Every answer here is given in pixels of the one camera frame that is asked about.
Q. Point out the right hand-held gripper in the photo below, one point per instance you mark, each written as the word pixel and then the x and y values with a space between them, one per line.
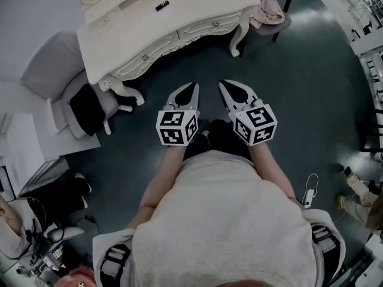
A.
pixel 254 124

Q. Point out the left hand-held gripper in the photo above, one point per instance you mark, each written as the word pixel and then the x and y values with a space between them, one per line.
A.
pixel 176 127

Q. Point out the white ornate dressing table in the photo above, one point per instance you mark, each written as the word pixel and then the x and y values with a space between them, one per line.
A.
pixel 185 10

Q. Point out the small black object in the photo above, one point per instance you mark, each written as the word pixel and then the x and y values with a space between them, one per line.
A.
pixel 161 5

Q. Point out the person's left forearm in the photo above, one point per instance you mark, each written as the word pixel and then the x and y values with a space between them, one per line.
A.
pixel 161 175

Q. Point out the person's right forearm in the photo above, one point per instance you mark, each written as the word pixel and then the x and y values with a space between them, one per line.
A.
pixel 269 169

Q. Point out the person's black trousers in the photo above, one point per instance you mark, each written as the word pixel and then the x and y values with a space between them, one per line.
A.
pixel 221 133

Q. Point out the pink cloth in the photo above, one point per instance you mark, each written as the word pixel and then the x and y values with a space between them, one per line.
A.
pixel 266 10

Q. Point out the black cushion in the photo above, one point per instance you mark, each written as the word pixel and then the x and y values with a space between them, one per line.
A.
pixel 86 109

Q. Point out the white power strip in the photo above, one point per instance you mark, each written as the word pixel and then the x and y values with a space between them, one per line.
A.
pixel 308 195

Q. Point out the person's grey shirt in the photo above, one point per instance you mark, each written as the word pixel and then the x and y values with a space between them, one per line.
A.
pixel 224 220

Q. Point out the black metal rack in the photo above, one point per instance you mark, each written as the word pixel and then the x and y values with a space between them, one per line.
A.
pixel 374 130

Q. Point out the white armchair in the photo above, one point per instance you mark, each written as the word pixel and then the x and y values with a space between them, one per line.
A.
pixel 45 64

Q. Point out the white low cabinet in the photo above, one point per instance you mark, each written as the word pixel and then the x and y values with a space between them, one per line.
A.
pixel 24 136

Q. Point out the grey chair black frame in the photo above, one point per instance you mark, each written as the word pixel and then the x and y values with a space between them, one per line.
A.
pixel 281 25

